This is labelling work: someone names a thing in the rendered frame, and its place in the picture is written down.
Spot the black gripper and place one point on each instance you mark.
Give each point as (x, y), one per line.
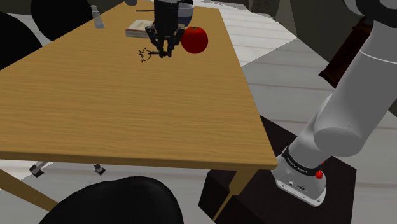
(166, 15)

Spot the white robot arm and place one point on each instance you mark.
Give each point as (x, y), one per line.
(353, 102)

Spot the cream book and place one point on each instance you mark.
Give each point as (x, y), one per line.
(138, 28)

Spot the blue and white cup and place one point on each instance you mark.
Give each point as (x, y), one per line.
(186, 15)

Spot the red tomato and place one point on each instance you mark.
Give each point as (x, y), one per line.
(194, 40)

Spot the grey bottle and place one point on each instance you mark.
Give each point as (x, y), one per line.
(98, 19)

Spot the wooden table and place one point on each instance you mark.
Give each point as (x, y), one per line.
(124, 108)

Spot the black chair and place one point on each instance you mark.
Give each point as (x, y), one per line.
(118, 204)
(59, 15)
(15, 40)

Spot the dark brown wooden furniture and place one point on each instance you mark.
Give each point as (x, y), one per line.
(347, 59)

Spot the dark robot stand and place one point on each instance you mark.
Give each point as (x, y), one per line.
(266, 198)

